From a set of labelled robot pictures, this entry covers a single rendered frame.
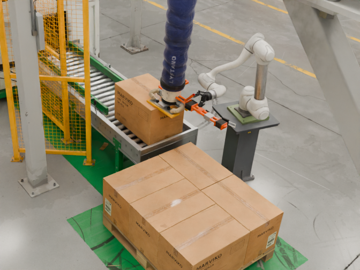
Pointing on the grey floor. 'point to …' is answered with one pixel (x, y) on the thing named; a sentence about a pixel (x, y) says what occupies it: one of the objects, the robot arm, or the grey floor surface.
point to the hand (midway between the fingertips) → (193, 103)
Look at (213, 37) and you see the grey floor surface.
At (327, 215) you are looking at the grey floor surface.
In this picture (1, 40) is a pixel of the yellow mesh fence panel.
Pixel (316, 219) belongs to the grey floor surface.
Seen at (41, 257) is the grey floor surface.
